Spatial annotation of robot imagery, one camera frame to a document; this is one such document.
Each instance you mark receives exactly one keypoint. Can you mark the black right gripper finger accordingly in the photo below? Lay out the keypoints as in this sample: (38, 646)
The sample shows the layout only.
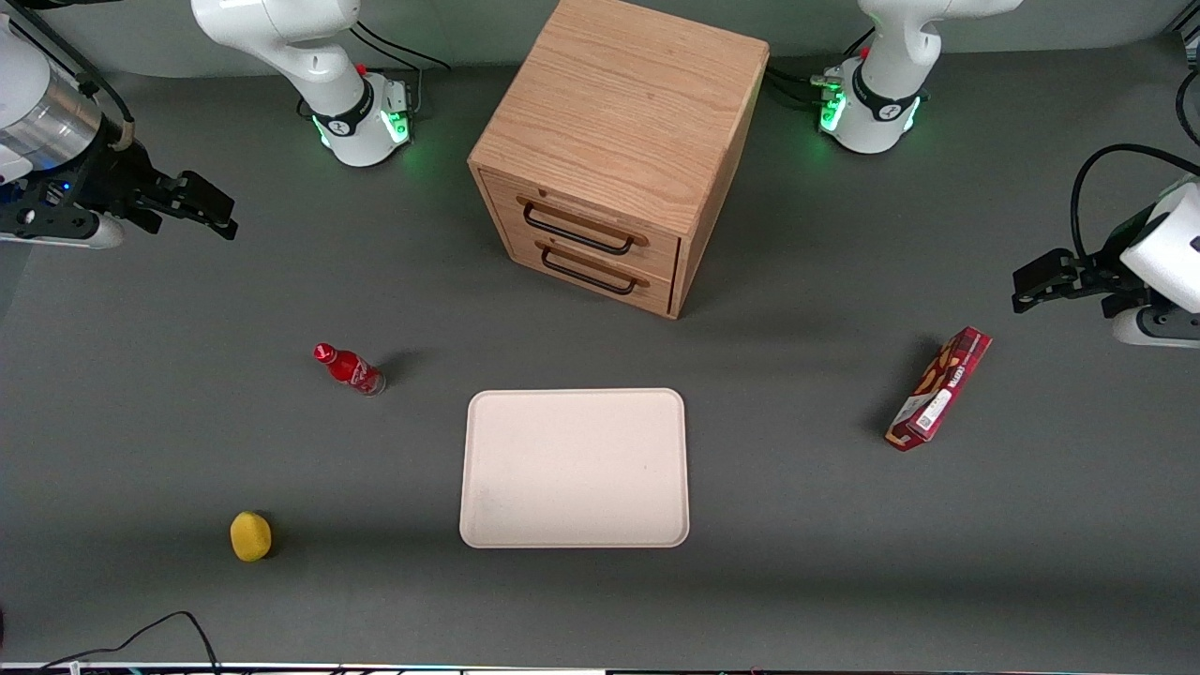
(208, 192)
(202, 222)

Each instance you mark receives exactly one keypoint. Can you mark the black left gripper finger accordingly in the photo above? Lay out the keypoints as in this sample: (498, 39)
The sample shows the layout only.
(1041, 295)
(1045, 264)

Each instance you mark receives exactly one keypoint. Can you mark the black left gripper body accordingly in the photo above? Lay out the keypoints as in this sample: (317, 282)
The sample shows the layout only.
(1102, 269)

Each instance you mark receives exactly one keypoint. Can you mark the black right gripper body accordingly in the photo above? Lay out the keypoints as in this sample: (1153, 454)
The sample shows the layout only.
(120, 181)

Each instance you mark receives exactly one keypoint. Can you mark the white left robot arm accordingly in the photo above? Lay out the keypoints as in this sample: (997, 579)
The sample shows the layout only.
(881, 84)

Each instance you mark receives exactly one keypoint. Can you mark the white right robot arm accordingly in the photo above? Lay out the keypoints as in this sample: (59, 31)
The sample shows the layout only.
(309, 56)

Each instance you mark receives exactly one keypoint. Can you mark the wooden drawer cabinet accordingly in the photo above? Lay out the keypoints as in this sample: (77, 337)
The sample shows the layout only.
(628, 112)

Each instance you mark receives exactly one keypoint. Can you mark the red snack box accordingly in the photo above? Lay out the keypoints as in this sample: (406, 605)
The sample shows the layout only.
(939, 389)

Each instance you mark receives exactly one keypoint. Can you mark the red soda bottle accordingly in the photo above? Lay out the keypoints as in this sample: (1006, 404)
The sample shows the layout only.
(352, 369)

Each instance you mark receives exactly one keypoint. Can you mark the yellow lemon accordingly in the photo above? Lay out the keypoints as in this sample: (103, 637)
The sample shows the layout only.
(250, 536)

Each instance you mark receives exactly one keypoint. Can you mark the beige rectangular tray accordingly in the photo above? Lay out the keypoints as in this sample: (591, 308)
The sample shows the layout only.
(575, 469)

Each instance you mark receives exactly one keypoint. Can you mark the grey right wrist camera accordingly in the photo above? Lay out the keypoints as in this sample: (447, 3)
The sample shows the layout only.
(66, 234)

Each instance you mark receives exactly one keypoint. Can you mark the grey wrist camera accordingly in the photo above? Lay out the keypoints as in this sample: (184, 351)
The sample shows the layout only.
(1158, 328)
(66, 234)

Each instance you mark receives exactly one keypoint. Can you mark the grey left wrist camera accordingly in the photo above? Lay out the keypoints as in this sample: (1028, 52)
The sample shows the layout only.
(1158, 328)

